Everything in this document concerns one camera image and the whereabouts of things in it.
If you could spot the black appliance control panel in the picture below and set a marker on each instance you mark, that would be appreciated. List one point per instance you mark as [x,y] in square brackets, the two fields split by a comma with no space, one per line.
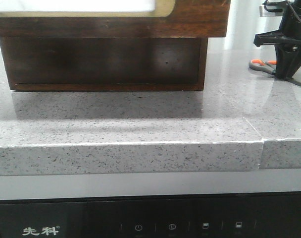
[248,215]

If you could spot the dark wooden drawer cabinet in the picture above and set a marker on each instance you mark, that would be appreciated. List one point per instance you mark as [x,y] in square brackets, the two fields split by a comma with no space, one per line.
[202,62]

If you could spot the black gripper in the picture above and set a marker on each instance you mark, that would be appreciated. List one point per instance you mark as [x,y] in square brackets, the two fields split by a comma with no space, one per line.
[287,39]

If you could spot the grey orange scissors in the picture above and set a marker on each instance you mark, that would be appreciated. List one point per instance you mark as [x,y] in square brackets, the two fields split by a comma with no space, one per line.
[270,68]

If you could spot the wooden drawer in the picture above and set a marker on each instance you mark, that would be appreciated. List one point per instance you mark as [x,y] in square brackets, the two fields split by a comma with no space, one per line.
[188,19]
[91,62]

